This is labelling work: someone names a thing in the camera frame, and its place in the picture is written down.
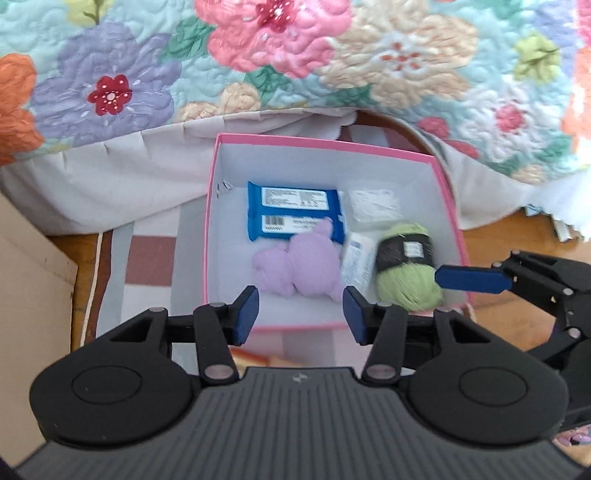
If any blue wet wipes pack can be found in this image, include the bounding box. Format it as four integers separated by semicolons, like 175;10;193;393
247;181;346;243

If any pink cardboard box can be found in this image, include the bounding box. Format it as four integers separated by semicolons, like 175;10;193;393
202;134;476;334

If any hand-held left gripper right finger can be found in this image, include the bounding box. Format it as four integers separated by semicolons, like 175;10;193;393
342;286;492;384

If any grey metal bed leg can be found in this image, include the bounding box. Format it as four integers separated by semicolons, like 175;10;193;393
553;216;579;241

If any beige cardboard panel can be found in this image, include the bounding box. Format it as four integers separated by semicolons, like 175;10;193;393
0;194;79;468

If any floral quilt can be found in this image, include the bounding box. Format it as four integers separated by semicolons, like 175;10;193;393
0;0;591;186

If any small white packet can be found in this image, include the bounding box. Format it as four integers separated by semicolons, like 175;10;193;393
341;232;382;292

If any green yarn ball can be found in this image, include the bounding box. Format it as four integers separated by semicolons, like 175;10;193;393
373;223;445;311

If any white bed skirt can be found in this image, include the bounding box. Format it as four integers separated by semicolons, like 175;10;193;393
0;108;591;237

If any striped rug with brown border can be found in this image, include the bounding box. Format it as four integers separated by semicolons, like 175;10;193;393
71;111;481;370

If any lilac plush toy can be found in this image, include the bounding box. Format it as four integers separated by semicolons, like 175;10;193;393
252;218;345;302

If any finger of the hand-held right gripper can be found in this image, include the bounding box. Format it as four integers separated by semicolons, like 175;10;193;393
435;258;583;340

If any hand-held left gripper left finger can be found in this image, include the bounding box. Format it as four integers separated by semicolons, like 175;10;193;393
108;285;260;386

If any white plastic packet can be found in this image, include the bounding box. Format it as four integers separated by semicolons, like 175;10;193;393
347;188;402;226

